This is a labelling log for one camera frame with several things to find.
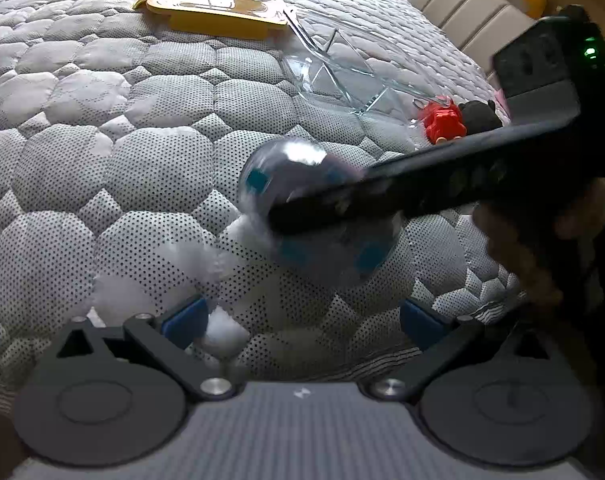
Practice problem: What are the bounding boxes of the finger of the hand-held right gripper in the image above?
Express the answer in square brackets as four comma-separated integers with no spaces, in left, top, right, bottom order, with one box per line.
[268,121,590,237]

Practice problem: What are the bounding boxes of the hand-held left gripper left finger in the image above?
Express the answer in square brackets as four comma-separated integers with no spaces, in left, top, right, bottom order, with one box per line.
[56,296,234,402]

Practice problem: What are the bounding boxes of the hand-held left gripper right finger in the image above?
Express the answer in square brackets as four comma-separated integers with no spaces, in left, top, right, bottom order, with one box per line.
[363,298,553,403]

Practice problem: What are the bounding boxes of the person's right hand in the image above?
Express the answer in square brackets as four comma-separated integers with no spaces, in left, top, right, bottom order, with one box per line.
[472,177,605,312]

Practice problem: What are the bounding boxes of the red toy figure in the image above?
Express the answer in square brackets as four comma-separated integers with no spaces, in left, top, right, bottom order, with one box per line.
[416,99,468,147]

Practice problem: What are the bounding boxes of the black toy figure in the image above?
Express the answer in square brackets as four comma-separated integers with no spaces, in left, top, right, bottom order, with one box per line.
[456,99,504,135]

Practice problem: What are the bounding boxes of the beige padded headboard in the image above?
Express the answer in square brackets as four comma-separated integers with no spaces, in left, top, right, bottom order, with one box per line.
[407,0,539,87]

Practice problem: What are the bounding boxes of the clear glass container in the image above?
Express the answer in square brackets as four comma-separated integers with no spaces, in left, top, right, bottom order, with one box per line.
[281,9,454,132]

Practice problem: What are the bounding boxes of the grey quilted mattress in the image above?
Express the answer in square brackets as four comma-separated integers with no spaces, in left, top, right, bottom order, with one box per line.
[0,0,528,391]

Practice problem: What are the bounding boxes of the yellow container lid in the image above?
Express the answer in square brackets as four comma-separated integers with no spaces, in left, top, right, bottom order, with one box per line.
[132,0,290,41]

